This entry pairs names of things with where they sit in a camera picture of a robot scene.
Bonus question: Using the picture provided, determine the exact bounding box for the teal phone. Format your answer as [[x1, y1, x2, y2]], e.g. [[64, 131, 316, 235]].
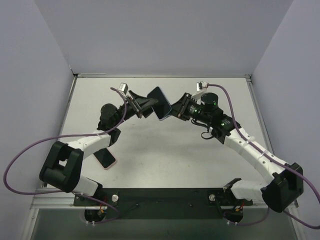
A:
[[147, 86, 172, 114]]

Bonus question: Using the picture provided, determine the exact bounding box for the lavender phone case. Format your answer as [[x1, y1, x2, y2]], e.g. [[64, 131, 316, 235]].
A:
[[155, 111, 171, 121]]

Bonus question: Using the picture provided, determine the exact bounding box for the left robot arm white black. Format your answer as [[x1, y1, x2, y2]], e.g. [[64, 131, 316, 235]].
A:
[[39, 91, 158, 206]]

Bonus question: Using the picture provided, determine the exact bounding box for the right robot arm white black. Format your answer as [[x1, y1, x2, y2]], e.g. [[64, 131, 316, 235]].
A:
[[171, 92, 304, 213]]

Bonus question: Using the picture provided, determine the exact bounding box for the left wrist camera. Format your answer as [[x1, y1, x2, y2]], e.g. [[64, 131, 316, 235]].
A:
[[117, 82, 129, 98]]

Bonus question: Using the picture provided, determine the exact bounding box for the aluminium table frame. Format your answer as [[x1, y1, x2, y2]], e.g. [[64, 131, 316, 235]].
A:
[[22, 73, 306, 240]]

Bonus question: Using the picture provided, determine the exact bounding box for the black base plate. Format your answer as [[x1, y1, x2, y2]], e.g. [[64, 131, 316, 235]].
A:
[[73, 187, 254, 221]]

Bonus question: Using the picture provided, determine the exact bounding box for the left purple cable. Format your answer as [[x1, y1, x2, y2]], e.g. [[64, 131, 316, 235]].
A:
[[3, 86, 121, 225]]

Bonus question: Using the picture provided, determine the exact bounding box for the purple cable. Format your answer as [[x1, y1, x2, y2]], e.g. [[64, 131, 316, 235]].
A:
[[3, 86, 121, 225], [206, 83, 320, 229]]

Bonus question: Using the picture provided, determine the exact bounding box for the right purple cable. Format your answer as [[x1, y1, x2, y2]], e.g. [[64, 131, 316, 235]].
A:
[[206, 83, 320, 229]]

